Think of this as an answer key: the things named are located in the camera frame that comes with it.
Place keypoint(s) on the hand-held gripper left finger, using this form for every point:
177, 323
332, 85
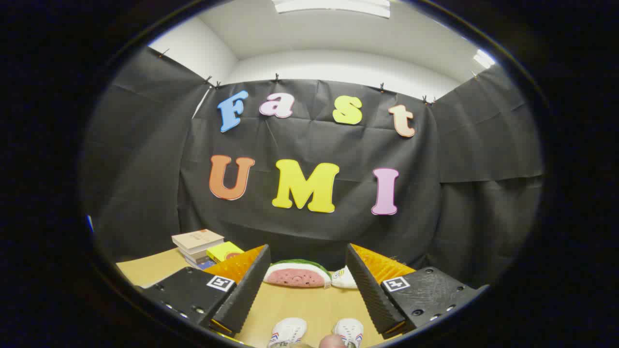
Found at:
246, 295

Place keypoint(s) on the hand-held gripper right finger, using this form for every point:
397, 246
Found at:
370, 295

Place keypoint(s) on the white canvas shoe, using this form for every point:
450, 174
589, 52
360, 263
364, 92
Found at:
350, 328
287, 331

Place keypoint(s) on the white plush toy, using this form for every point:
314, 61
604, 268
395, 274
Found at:
344, 279

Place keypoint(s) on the yellow book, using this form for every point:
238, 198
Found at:
223, 251

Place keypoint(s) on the watermelon slice plush toy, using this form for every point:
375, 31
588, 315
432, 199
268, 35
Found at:
295, 276

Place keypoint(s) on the white book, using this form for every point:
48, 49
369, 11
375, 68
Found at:
193, 256

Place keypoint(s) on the row of backdrop clips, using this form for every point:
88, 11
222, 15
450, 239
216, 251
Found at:
381, 88

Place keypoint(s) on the small ceiling light panel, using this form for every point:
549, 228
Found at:
483, 59

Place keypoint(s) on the long ceiling light panel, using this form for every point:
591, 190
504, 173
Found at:
333, 6

